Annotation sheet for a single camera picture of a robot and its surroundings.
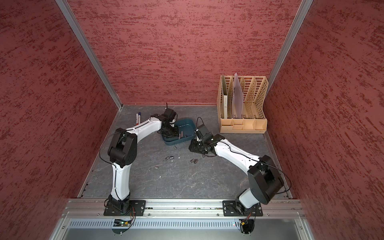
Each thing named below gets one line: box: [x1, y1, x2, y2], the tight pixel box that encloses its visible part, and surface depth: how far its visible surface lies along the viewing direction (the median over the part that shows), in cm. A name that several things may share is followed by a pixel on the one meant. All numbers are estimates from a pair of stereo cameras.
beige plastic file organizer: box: [216, 75, 269, 134], surface depth 105 cm
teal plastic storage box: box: [162, 118, 196, 146], surface depth 103 cm
